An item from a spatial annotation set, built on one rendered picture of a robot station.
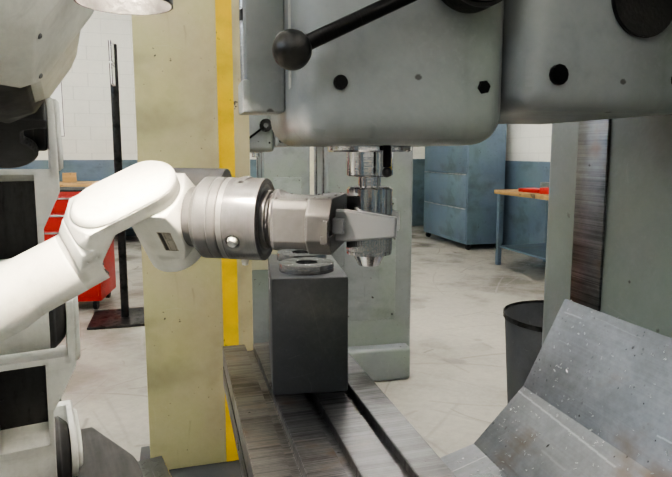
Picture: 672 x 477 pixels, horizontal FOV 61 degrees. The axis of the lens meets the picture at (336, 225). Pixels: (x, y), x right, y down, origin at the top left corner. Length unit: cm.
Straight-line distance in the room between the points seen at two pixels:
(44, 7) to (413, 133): 51
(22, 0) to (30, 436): 83
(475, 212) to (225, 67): 596
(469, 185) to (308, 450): 715
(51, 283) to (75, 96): 910
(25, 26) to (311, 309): 54
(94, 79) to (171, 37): 740
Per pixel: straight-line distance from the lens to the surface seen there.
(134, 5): 53
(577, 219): 90
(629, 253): 83
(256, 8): 56
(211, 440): 256
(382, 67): 49
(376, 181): 58
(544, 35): 55
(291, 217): 56
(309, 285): 89
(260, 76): 55
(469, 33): 53
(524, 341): 247
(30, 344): 117
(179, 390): 247
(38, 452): 132
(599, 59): 58
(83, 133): 966
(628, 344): 83
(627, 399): 81
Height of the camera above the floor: 130
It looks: 7 degrees down
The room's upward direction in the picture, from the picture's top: straight up
